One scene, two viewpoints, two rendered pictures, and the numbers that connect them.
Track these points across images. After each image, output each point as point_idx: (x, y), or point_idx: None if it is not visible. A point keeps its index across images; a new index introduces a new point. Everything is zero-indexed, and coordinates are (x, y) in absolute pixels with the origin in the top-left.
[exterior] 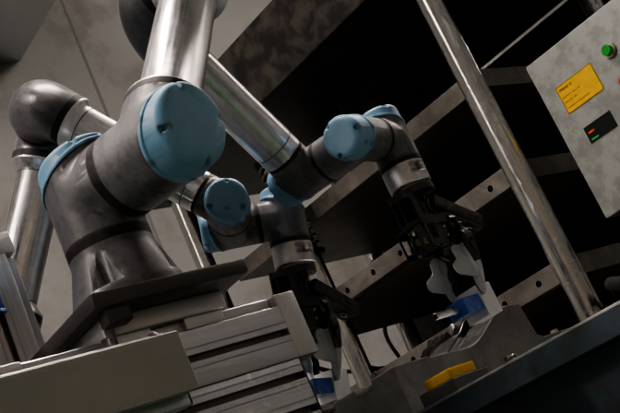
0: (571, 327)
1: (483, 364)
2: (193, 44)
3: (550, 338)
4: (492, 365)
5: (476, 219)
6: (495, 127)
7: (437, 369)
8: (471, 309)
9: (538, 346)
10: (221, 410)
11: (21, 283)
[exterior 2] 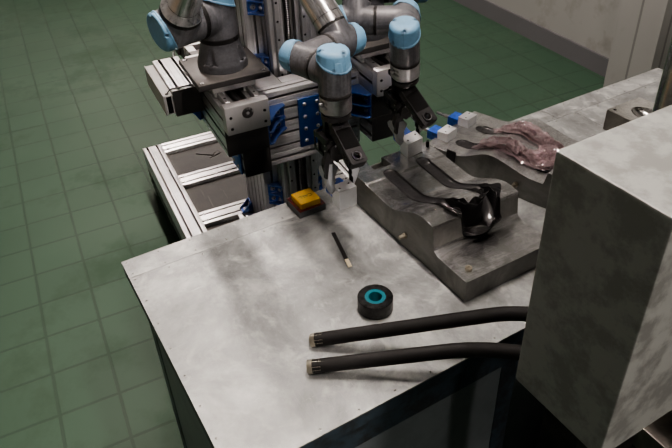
0: (203, 232)
1: (391, 220)
2: None
3: (217, 227)
4: (395, 226)
5: (345, 162)
6: (652, 111)
7: (367, 193)
8: (327, 191)
9: (225, 224)
10: (212, 122)
11: (273, 5)
